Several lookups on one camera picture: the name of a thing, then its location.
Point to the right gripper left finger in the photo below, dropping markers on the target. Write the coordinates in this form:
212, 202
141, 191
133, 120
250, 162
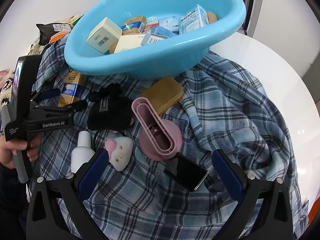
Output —
45, 219

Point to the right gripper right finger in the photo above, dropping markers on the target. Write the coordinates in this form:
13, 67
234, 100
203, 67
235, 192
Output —
274, 219

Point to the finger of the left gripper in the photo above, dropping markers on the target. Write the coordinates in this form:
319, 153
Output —
37, 97
42, 112

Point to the gold blue cigarette pack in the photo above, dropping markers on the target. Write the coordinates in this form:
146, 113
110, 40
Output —
72, 88

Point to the pink plastic holder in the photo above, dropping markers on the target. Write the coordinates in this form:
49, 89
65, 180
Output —
160, 139

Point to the person's left hand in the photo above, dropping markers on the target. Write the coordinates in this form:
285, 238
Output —
10, 148

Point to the black white fuzzy garment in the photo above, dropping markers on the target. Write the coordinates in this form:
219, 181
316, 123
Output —
6, 88

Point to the white small lotion bottle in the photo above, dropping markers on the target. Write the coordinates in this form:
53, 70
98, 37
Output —
83, 151

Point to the orange tissue pack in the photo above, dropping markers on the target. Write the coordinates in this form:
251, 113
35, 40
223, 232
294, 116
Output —
59, 35

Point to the black plastic package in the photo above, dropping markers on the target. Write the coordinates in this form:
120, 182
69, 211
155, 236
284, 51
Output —
48, 30

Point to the black scrunchie pouch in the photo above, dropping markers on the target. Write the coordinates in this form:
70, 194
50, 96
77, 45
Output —
110, 110

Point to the small black box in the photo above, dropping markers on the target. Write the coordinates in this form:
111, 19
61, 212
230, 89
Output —
185, 172

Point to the cream barcode box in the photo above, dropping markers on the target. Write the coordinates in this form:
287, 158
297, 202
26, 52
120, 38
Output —
104, 35

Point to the white flat box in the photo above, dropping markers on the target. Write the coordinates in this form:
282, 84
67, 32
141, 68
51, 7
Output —
127, 42

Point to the gold blue small box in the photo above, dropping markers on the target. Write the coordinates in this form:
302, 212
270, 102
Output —
134, 25

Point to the blue plaid flannel shirt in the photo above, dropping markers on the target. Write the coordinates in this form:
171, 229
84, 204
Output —
223, 107

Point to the amber translucent soap box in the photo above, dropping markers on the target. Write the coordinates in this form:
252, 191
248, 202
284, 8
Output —
163, 94

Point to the pale blue barcode box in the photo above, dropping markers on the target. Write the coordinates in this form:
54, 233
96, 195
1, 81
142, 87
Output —
156, 34

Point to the light blue plastic basin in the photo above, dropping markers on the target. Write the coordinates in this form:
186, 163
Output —
169, 57

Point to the blue Maison box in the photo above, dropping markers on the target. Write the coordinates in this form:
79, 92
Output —
194, 19

